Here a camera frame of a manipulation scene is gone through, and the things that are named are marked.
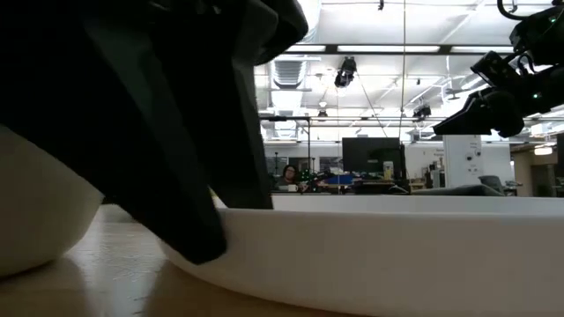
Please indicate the black overhead beam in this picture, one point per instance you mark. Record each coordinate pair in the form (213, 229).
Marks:
(330, 49)

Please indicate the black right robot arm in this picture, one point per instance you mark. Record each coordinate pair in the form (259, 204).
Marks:
(542, 31)

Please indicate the black ceiling camera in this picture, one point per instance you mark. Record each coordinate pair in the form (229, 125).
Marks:
(346, 72)
(422, 112)

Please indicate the black background robot arm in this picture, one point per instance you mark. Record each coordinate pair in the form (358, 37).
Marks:
(319, 178)

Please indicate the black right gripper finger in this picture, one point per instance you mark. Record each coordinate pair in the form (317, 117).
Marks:
(467, 116)
(462, 132)

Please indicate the blue box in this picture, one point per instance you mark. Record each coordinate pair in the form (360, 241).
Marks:
(338, 179)

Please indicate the black background rig frame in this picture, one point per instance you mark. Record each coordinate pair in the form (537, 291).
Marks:
(291, 119)

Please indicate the person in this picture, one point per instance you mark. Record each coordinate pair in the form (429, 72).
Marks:
(290, 176)

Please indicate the silver ventilation duct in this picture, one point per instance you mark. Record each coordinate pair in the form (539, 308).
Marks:
(288, 72)

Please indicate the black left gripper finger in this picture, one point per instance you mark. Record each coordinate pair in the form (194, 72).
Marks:
(145, 154)
(233, 132)

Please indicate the dark office chair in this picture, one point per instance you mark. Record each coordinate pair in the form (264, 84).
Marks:
(491, 182)

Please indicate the grey cloth napkin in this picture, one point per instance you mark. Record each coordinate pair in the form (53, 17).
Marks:
(462, 190)

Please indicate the white round plate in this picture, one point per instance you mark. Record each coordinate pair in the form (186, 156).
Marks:
(374, 255)

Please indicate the off-white ceramic bowl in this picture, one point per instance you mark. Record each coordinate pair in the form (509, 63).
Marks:
(35, 211)

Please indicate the glowing wall lamp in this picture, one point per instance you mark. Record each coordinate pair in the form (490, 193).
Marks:
(543, 150)

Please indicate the black computer monitor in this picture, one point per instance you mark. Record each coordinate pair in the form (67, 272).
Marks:
(372, 158)

